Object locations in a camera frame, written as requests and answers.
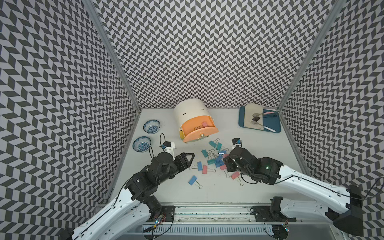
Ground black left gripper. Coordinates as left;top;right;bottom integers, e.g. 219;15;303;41
157;151;195;185

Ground orange pink top drawer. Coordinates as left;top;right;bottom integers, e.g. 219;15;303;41
179;116;219;143

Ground cream round drawer cabinet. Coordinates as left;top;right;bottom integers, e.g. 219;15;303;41
174;99;210;142

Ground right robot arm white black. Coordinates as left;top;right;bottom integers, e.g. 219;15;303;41
224;145;364;237

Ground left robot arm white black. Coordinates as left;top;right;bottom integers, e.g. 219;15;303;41
59;152;195;240

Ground blue binder clip pile middle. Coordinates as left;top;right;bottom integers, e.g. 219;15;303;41
216;155;223;163

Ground blue binder clip lower centre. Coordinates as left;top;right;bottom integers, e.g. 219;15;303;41
215;161;225;168

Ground blue binder clip middle left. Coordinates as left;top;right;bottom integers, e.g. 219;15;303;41
189;162;203;171

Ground blue binder clip upper centre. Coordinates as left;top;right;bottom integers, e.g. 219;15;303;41
218;150;227;156

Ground green binder clip centre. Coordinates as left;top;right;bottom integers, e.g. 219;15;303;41
207;155;217;165

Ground green binder clip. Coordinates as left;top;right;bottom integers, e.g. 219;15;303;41
209;138;220;148
202;149;215;158
207;155;217;165
216;143;229;151

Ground green binder clip left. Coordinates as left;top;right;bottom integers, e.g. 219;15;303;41
202;149;215;158

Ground green binder clip top right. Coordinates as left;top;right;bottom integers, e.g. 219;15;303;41
216;143;229;151

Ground blue binder clip front left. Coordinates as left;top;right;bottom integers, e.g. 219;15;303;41
188;176;203;189

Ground blue floral bowl near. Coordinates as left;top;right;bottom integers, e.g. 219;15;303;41
132;136;152;153

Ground blue floral bowl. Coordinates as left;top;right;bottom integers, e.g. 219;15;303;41
132;136;152;153
143;120;161;134

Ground blue floral bowl far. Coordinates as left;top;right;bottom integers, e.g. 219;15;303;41
143;120;161;134

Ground beige folded cloth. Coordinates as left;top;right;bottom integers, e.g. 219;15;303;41
244;103;264;131

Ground teal blue tray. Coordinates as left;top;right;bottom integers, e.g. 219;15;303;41
238;107;282;134

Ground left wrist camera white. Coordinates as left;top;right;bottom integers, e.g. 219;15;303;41
161;141;176;159

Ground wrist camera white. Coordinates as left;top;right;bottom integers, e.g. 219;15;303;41
232;138;243;149
161;141;176;159

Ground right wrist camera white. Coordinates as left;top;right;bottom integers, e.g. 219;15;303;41
232;138;243;149

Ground white handled spoon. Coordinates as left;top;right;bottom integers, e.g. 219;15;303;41
251;121;276;133

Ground teal handled spoon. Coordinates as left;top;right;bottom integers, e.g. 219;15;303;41
252;115;278;121

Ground aluminium front rail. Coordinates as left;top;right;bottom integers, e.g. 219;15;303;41
89;203;343;226

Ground pink handled spoon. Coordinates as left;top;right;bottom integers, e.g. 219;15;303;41
253;111;276;118

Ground aluminium corner post left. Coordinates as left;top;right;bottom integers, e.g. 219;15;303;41
82;0;142;113

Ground aluminium corner post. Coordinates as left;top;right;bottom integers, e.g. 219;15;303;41
82;0;142;113
277;0;347;111

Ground aluminium corner post right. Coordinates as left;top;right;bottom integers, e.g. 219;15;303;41
277;0;347;111

